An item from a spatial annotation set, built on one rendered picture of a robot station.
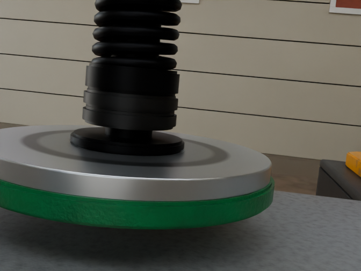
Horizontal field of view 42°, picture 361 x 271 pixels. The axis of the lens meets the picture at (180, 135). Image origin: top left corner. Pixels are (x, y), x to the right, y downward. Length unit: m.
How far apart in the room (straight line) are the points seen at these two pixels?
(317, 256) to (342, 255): 0.02
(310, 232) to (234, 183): 0.13
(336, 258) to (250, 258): 0.06
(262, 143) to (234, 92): 0.78
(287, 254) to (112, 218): 0.13
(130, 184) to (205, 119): 6.19
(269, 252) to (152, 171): 0.11
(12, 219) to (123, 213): 0.13
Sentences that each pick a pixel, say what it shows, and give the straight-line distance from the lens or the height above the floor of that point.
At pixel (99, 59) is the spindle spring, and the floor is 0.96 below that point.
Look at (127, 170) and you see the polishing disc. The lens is 0.27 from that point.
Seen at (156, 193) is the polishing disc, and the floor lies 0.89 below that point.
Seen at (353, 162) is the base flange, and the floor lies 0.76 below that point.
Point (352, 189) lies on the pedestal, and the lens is 1.12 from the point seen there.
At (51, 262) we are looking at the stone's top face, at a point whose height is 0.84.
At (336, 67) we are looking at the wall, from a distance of 6.43.
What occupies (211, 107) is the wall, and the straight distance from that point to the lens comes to 6.41.
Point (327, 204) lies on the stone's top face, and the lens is 0.49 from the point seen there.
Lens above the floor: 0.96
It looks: 7 degrees down
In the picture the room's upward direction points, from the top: 5 degrees clockwise
